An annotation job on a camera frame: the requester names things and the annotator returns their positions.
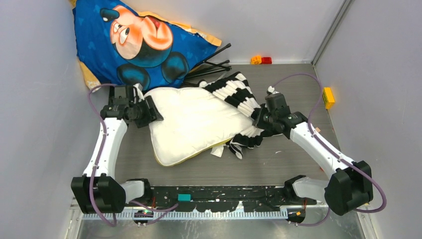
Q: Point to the aluminium frame rail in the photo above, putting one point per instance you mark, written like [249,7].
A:
[142,213]

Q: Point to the black folded tripod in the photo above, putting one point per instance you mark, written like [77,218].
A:
[205,67]

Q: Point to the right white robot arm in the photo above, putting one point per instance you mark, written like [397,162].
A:
[349,184]

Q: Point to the black white striped pillowcase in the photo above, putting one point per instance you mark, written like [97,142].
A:
[235,90]

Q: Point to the yellow toy block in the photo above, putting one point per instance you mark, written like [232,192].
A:
[328,98]

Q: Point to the white pillow yellow edge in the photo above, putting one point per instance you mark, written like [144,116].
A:
[194,120]

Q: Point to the orange toy block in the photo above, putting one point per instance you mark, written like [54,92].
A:
[255,60]

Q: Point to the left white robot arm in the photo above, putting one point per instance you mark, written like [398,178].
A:
[105,161]

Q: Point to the teal small block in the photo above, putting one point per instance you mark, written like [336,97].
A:
[184,197]

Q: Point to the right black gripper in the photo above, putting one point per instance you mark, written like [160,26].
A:
[260,122]

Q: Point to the red toy block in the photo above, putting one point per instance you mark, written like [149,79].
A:
[266,60]

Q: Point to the blue cartoon mouse pillow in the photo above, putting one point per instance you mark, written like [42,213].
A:
[118,45]

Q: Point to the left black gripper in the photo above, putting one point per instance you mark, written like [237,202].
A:
[152,114]

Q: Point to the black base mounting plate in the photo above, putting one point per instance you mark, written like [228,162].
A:
[223,198]

